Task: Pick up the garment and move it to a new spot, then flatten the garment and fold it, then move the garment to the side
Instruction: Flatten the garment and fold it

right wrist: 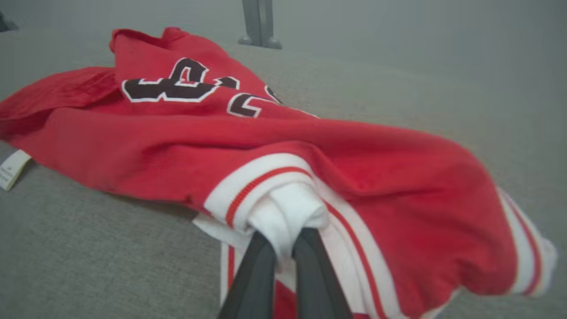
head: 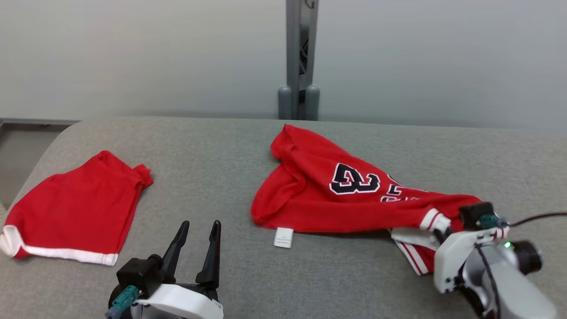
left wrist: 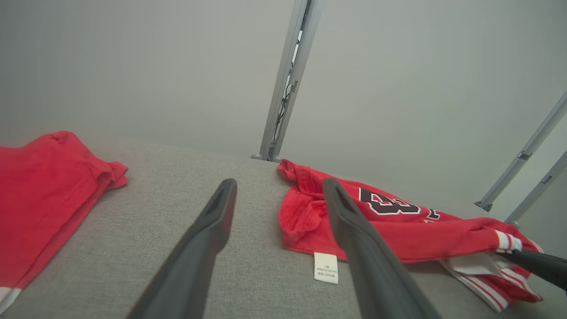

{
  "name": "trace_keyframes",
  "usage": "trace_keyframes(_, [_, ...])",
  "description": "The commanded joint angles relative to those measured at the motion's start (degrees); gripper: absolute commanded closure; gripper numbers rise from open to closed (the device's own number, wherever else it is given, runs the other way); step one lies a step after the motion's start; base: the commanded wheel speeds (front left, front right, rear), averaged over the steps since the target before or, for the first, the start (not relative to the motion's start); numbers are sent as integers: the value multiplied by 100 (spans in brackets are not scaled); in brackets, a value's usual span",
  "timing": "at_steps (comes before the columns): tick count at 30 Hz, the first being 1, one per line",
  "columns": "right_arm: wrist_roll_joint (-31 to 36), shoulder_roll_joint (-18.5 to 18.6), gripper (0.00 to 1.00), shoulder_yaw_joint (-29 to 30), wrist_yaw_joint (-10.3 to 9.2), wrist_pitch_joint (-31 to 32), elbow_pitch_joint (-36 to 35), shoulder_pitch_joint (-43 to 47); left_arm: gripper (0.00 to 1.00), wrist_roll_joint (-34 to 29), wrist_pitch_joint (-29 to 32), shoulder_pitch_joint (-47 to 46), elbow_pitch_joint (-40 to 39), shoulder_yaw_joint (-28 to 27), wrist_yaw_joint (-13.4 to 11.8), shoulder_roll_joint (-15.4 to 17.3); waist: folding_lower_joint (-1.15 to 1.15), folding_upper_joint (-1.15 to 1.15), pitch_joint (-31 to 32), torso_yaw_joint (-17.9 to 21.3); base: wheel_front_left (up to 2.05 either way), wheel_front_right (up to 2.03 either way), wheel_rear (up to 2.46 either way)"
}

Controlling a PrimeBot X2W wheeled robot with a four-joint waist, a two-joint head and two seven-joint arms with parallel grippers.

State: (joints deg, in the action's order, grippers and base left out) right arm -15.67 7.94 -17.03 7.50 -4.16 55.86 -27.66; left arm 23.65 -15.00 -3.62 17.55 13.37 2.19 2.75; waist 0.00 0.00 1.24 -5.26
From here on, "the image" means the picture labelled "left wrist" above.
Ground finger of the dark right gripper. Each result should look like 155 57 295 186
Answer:
498 248 567 292

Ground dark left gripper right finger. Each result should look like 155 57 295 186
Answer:
322 178 443 319

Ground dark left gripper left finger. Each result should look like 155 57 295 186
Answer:
126 179 238 319

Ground red basketball jersey number 23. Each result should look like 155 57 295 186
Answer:
277 159 544 313

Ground red shorts with white trim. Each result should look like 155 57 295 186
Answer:
0 130 129 314

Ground grey metal frame bar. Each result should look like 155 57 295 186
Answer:
505 151 567 225
474 91 567 213

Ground thin black cable bundle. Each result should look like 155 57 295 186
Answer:
269 78 296 154

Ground grey metal partition post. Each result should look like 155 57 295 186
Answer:
251 0 323 163

